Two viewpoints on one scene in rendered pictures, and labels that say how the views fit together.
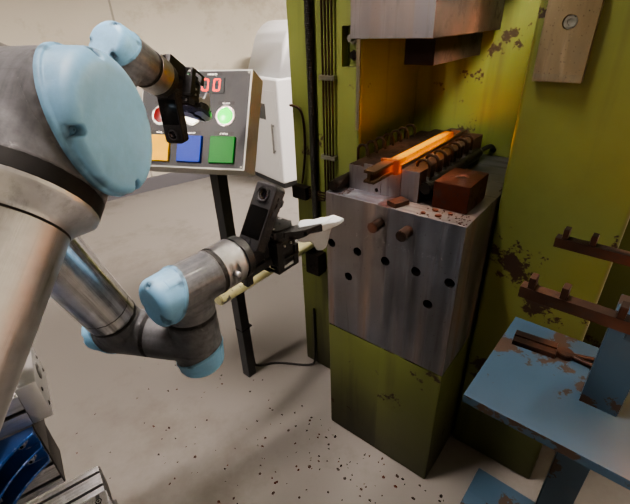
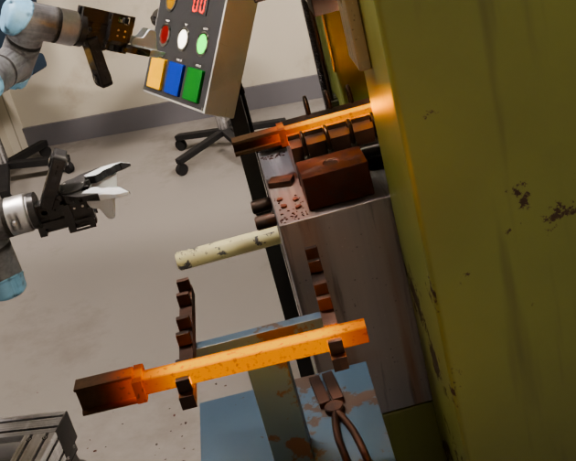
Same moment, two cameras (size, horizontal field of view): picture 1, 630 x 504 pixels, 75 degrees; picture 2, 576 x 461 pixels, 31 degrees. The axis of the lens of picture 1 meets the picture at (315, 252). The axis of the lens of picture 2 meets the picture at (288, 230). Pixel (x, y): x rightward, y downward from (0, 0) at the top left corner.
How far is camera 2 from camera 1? 1.64 m
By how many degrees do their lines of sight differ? 43
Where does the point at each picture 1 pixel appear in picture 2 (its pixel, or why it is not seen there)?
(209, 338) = not seen: outside the picture
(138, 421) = (165, 404)
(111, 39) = (5, 16)
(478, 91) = not seen: hidden behind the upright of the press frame
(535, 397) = (245, 428)
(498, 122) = not seen: hidden behind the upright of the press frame
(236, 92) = (214, 16)
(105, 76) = not seen: outside the picture
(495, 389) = (228, 410)
